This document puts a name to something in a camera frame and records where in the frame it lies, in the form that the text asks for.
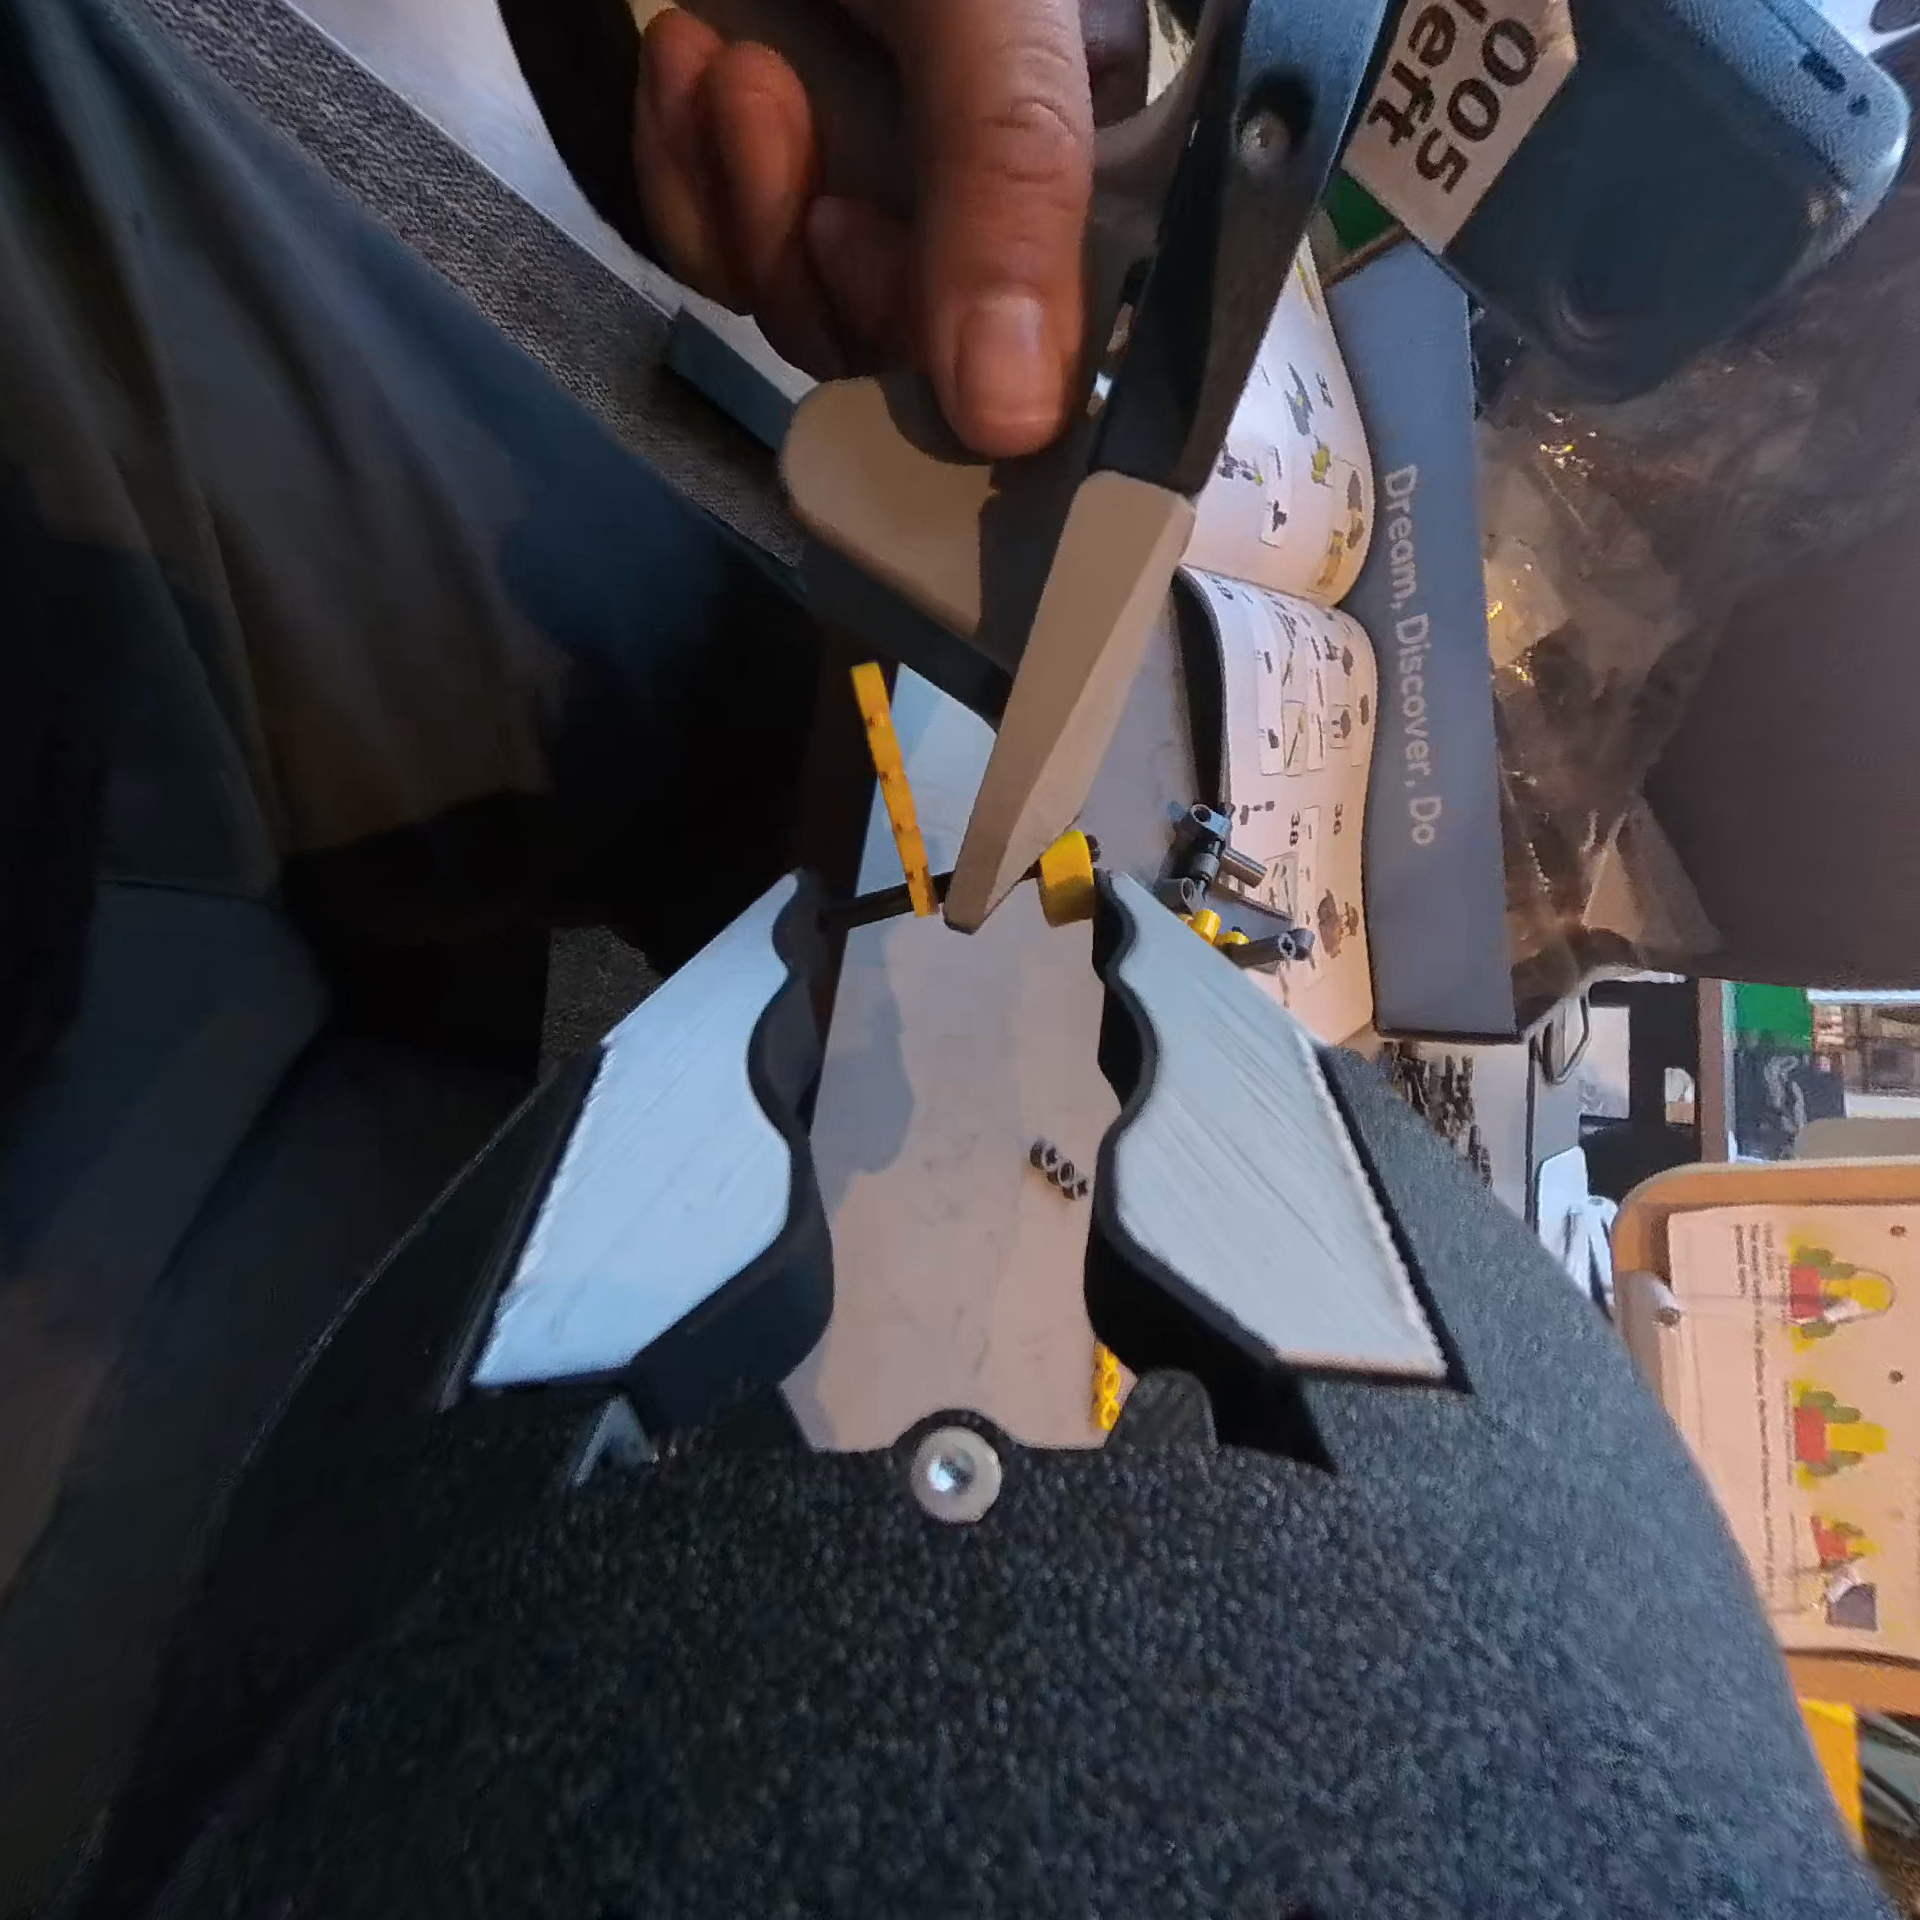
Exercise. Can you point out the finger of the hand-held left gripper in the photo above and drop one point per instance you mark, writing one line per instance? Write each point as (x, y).
(1096, 645)

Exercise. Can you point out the small black brick piece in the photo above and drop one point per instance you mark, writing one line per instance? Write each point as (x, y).
(1059, 1169)

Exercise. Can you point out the open instruction booklet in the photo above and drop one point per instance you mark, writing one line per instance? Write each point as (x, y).
(1305, 721)

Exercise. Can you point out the black axle with yellow connector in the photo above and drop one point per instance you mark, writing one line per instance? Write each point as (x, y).
(1067, 880)

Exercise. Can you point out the person's left hand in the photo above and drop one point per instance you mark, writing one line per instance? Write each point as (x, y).
(1006, 211)

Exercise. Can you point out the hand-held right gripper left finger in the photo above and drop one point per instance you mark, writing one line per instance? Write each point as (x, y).
(661, 1187)

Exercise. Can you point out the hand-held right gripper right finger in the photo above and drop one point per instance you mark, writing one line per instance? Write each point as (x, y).
(1276, 1187)

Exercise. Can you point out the person's black clothing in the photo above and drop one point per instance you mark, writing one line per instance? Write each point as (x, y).
(300, 602)

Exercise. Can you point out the yellow perforated brick beam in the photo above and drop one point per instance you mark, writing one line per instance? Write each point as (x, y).
(885, 779)

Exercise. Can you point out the small yellow brick piece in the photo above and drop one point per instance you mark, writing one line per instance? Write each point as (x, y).
(1112, 1387)

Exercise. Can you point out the clear plastic bag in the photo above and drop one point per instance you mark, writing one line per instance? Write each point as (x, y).
(1592, 602)

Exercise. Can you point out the grey and yellow brick assembly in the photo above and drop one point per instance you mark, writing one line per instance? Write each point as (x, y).
(1216, 856)

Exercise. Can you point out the grey cardboard box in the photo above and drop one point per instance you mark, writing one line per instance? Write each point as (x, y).
(1427, 602)

